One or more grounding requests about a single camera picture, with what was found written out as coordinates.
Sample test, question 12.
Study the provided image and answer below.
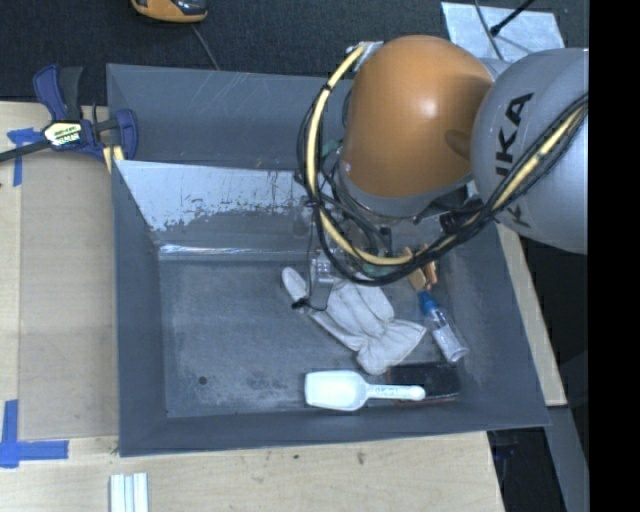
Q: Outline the pale wood flat board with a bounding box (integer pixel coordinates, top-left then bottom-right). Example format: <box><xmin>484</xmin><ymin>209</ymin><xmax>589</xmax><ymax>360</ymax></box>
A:
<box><xmin>18</xmin><ymin>149</ymin><xmax>121</xmax><ymax>442</ymax></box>

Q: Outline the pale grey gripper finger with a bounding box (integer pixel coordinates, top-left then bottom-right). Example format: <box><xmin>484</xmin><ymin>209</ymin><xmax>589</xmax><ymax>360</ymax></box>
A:
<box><xmin>292</xmin><ymin>203</ymin><xmax>315</xmax><ymax>239</ymax></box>
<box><xmin>309</xmin><ymin>256</ymin><xmax>335</xmax><ymax>310</ymax></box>

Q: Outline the white plastic scoop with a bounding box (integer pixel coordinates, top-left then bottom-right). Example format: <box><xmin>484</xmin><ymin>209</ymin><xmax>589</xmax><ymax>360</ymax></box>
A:
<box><xmin>304</xmin><ymin>369</ymin><xmax>427</xmax><ymax>412</ymax></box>

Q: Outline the grey metal bin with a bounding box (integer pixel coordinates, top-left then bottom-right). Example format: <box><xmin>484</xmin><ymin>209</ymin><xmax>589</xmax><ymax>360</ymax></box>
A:
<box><xmin>105</xmin><ymin>63</ymin><xmax>554</xmax><ymax>458</ymax></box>

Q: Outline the white cloth work glove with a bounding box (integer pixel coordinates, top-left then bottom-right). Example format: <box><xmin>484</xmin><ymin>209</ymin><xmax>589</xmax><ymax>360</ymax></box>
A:
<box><xmin>281</xmin><ymin>266</ymin><xmax>428</xmax><ymax>376</ymax></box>

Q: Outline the orange-brown wooden clip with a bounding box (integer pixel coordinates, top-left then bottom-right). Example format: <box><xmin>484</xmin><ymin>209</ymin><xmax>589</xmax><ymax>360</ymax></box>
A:
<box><xmin>403</xmin><ymin>243</ymin><xmax>440</xmax><ymax>292</ymax></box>

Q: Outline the clear bottle with blue cap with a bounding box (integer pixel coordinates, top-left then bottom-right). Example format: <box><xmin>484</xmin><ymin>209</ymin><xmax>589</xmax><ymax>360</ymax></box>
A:
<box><xmin>417</xmin><ymin>290</ymin><xmax>470</xmax><ymax>364</ymax></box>

